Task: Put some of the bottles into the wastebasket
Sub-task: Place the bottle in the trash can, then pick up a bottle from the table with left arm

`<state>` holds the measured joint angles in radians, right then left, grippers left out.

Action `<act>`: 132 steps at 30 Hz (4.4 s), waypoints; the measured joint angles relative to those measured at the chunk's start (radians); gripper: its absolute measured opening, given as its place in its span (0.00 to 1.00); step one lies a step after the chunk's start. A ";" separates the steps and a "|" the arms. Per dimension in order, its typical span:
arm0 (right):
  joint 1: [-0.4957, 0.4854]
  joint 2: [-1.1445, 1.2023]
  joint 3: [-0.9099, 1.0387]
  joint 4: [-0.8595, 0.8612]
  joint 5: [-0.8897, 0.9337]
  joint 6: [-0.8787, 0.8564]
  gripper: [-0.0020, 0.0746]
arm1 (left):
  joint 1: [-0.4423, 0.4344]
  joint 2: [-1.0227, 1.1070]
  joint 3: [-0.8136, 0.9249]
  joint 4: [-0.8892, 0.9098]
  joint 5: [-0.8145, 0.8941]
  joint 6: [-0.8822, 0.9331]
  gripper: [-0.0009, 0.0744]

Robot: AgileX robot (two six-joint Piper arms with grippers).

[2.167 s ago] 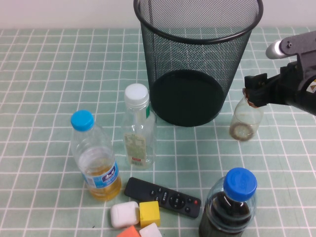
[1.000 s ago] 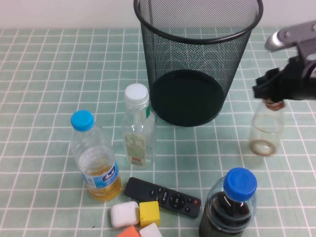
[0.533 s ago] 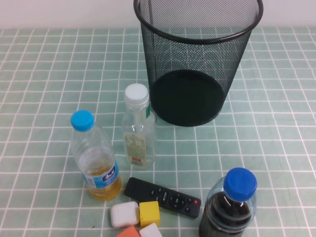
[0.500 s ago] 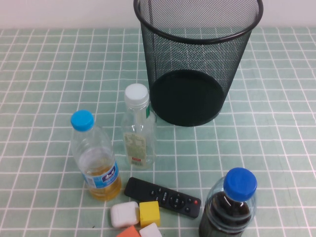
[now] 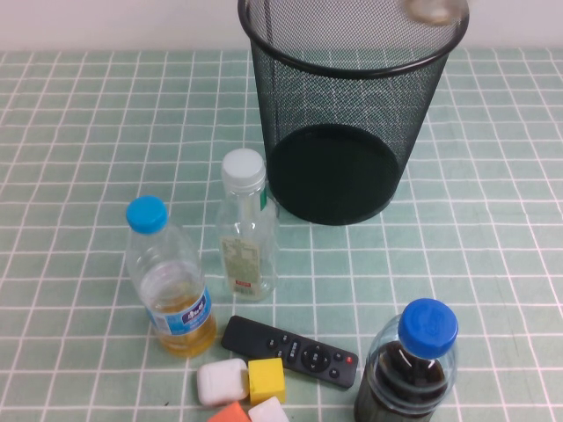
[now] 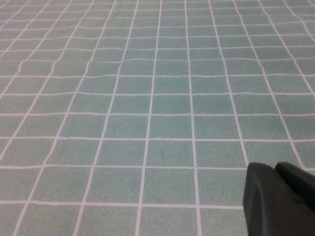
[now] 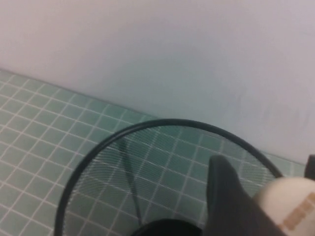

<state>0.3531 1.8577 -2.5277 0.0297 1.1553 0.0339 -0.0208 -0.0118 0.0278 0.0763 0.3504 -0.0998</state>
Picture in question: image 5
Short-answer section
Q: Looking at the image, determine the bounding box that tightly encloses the white-capped clear bottle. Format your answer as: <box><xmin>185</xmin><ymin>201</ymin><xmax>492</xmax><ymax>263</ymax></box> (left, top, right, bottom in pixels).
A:
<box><xmin>217</xmin><ymin>148</ymin><xmax>281</xmax><ymax>302</ymax></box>

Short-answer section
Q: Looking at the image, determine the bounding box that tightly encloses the beige-capped bottle with brown label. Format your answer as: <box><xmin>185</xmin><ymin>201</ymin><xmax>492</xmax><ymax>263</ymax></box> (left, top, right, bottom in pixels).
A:
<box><xmin>403</xmin><ymin>0</ymin><xmax>455</xmax><ymax>24</ymax></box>

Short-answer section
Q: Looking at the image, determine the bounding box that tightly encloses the black mesh wastebasket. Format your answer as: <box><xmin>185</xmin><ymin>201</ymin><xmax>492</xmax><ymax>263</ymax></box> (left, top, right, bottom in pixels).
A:
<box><xmin>237</xmin><ymin>0</ymin><xmax>470</xmax><ymax>227</ymax></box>

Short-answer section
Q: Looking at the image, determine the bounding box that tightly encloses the black remote control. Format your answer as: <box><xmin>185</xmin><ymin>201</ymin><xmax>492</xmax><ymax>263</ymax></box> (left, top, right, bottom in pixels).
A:
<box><xmin>220</xmin><ymin>315</ymin><xmax>360</xmax><ymax>390</ymax></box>

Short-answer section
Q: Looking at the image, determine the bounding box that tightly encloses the light-blue-capped bottle with yellow liquid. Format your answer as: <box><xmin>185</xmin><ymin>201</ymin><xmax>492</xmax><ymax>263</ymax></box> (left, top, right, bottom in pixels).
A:
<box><xmin>124</xmin><ymin>195</ymin><xmax>218</xmax><ymax>360</ymax></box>

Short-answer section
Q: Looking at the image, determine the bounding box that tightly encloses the yellow cube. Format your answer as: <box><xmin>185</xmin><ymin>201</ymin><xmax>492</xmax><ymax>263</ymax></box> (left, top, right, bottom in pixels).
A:
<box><xmin>247</xmin><ymin>357</ymin><xmax>287</xmax><ymax>405</ymax></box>

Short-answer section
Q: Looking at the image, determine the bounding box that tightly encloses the white earbud case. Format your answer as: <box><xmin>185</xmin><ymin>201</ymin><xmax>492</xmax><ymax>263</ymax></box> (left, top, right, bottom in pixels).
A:
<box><xmin>196</xmin><ymin>358</ymin><xmax>251</xmax><ymax>406</ymax></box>

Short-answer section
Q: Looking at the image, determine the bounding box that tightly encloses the blue-capped bottle with dark liquid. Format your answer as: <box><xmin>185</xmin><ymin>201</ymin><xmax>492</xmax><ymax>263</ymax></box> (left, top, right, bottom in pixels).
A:
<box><xmin>354</xmin><ymin>297</ymin><xmax>459</xmax><ymax>422</ymax></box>

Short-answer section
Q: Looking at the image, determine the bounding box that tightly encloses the small white block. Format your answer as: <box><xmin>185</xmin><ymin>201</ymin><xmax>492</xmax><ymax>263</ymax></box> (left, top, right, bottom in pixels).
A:
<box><xmin>247</xmin><ymin>395</ymin><xmax>289</xmax><ymax>422</ymax></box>

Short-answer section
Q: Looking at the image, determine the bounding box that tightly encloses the orange block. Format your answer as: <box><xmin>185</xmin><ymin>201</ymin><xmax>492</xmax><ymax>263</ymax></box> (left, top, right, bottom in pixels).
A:
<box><xmin>206</xmin><ymin>400</ymin><xmax>252</xmax><ymax>422</ymax></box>

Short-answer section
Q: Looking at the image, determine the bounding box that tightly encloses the green checkered tablecloth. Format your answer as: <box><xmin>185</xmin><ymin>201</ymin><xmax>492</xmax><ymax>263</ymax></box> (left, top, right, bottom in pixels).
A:
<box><xmin>0</xmin><ymin>46</ymin><xmax>563</xmax><ymax>422</ymax></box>

